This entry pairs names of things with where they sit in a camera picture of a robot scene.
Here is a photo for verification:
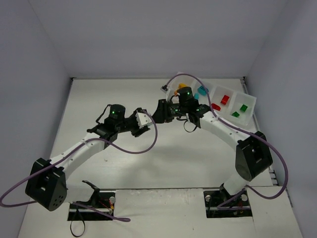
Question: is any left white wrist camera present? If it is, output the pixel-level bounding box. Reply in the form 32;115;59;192
135;112;153;129

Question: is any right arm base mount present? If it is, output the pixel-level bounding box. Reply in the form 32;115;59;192
203;190;253;219

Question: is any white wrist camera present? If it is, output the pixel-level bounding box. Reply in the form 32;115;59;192
135;112;153;129
161;85;170;94

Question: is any burger printed lego stack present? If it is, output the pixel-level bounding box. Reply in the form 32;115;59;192
178;83;187;89

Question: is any small green lego brick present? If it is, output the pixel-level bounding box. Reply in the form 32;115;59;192
232;112;240;118

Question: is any teal green printed lego brick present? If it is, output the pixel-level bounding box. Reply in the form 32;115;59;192
197;86;209;96

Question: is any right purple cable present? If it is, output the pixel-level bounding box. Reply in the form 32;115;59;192
164;73;289;208

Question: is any red rounded lego brick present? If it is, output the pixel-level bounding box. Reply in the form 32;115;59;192
220;95;230;105

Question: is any clear four-compartment tray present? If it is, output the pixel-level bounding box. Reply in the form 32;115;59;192
166;72;256;128

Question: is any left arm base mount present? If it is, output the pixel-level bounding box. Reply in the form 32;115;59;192
67;180;116;221

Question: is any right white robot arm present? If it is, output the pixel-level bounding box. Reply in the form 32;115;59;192
153;87;272;198

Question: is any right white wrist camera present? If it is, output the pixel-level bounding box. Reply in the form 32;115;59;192
161;85;170;94

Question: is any green red lego brick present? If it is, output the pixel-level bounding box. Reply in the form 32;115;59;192
240;104;248;112

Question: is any red curved burger brick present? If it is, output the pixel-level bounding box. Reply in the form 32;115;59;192
211;103;221;111

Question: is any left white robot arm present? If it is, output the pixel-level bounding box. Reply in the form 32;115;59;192
25;104;154;211

